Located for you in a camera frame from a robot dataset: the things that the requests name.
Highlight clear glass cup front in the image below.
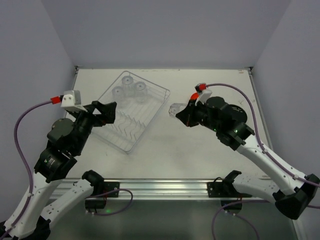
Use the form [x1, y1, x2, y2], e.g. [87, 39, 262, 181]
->
[168, 103, 187, 118]

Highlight clear glass cup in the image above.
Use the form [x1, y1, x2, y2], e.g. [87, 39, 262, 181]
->
[134, 81, 148, 103]
[121, 75, 134, 97]
[168, 103, 187, 118]
[112, 86, 125, 102]

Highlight orange plastic bowl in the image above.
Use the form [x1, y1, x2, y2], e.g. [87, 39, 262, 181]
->
[190, 92, 199, 101]

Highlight black plate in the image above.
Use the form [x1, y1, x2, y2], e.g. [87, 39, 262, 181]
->
[225, 104, 248, 123]

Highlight clear glass cup back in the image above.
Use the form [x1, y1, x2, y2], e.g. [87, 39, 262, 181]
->
[121, 75, 134, 97]

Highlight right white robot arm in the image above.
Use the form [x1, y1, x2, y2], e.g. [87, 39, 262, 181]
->
[175, 96, 320, 220]

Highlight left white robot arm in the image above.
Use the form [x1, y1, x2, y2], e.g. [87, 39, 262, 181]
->
[0, 101, 117, 240]

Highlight clear plastic dish rack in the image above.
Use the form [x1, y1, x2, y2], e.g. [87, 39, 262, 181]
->
[92, 70, 170, 154]

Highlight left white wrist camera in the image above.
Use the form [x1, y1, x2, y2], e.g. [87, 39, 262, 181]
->
[61, 90, 87, 112]

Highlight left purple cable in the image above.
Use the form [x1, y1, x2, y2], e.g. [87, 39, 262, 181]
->
[0, 96, 62, 240]

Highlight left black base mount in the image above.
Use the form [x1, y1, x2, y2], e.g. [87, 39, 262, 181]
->
[84, 181, 120, 213]

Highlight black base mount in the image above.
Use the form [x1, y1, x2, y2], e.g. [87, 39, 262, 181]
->
[206, 177, 242, 207]
[84, 181, 120, 213]

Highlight aluminium mounting rail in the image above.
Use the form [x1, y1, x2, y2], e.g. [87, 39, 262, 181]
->
[29, 177, 298, 201]

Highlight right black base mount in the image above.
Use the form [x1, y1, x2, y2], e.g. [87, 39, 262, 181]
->
[206, 177, 242, 207]

